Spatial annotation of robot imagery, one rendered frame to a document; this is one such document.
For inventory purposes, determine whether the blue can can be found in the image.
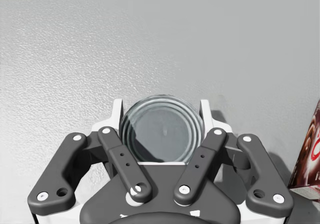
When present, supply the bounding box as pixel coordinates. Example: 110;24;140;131
119;94;206;164

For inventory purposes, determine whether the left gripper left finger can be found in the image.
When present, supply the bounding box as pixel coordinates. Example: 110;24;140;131
27;98;153;216

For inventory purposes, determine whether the red and white carton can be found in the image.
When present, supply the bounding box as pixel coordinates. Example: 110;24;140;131
286;100;320;202

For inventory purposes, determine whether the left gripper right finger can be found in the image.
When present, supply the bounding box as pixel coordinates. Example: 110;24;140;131
173;98;294;215

